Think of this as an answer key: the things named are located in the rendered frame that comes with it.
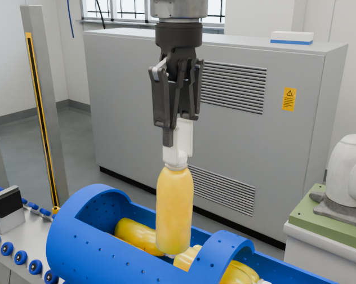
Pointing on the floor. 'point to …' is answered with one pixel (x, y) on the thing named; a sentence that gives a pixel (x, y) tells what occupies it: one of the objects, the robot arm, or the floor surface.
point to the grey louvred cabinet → (222, 122)
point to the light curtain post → (45, 100)
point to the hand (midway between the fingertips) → (178, 141)
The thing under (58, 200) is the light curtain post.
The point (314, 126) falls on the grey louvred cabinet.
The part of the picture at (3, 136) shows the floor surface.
